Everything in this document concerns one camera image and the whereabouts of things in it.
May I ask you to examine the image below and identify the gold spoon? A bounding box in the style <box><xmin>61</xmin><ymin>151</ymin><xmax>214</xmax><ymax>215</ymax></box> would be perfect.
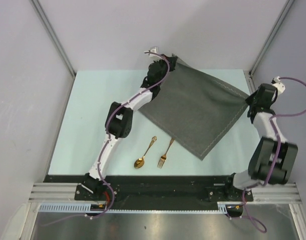
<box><xmin>134</xmin><ymin>136</ymin><xmax>157</xmax><ymax>169</ymax></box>

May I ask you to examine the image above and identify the white slotted cable duct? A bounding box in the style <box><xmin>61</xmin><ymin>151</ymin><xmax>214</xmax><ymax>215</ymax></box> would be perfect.
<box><xmin>39</xmin><ymin>201</ymin><xmax>243</xmax><ymax>215</ymax></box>

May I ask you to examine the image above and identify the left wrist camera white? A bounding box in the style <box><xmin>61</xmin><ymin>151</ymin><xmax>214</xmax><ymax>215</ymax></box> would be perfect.
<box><xmin>144</xmin><ymin>46</ymin><xmax>159</xmax><ymax>59</ymax></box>

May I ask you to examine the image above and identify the right aluminium side rail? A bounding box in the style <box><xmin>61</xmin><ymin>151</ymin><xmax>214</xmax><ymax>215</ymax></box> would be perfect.
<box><xmin>244</xmin><ymin>70</ymin><xmax>259</xmax><ymax>95</ymax></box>

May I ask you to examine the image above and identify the grey cloth napkin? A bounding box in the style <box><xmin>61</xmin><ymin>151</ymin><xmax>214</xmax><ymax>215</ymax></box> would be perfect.
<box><xmin>140</xmin><ymin>58</ymin><xmax>248</xmax><ymax>160</ymax></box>

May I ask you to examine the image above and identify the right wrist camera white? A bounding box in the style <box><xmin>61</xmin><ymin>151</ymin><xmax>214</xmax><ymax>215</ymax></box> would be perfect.
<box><xmin>271</xmin><ymin>76</ymin><xmax>285</xmax><ymax>95</ymax></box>

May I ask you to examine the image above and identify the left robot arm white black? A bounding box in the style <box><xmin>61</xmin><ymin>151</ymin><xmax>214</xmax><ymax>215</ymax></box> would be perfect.
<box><xmin>81</xmin><ymin>52</ymin><xmax>178</xmax><ymax>200</ymax></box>

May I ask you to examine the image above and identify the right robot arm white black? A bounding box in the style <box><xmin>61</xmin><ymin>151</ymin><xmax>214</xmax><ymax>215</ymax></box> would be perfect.
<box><xmin>223</xmin><ymin>82</ymin><xmax>298</xmax><ymax>201</ymax></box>

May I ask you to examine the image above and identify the right aluminium frame post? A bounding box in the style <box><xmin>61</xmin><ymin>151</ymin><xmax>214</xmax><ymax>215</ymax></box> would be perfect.
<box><xmin>248</xmin><ymin>0</ymin><xmax>296</xmax><ymax>77</ymax></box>

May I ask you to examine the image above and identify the gold fork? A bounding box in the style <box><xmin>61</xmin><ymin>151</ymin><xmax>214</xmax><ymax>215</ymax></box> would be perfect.
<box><xmin>157</xmin><ymin>138</ymin><xmax>175</xmax><ymax>169</ymax></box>

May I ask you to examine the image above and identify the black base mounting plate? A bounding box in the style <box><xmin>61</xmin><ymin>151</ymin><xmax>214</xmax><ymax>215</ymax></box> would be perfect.
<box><xmin>44</xmin><ymin>175</ymin><xmax>253</xmax><ymax>212</ymax></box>

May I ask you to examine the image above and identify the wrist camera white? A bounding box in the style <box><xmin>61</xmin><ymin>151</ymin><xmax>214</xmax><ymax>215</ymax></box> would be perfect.
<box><xmin>271</xmin><ymin>76</ymin><xmax>285</xmax><ymax>95</ymax></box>
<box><xmin>144</xmin><ymin>46</ymin><xmax>159</xmax><ymax>59</ymax></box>

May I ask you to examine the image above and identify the front aluminium frame rail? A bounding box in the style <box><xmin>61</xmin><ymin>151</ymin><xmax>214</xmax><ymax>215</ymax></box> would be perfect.
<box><xmin>29</xmin><ymin>183</ymin><xmax>302</xmax><ymax>204</ymax></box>

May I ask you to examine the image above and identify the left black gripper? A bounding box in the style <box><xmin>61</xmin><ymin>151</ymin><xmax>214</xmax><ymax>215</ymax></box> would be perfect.
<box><xmin>152</xmin><ymin>53</ymin><xmax>176</xmax><ymax>86</ymax></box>

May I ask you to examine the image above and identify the left aluminium frame post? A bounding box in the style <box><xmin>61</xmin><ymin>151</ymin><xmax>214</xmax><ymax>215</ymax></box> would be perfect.
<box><xmin>29</xmin><ymin>0</ymin><xmax>76</xmax><ymax>78</ymax></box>

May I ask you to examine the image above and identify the aluminium frame post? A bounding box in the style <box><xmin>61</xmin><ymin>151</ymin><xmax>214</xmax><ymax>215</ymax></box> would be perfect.
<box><xmin>29</xmin><ymin>0</ymin><xmax>76</xmax><ymax>78</ymax></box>
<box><xmin>248</xmin><ymin>0</ymin><xmax>296</xmax><ymax>77</ymax></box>

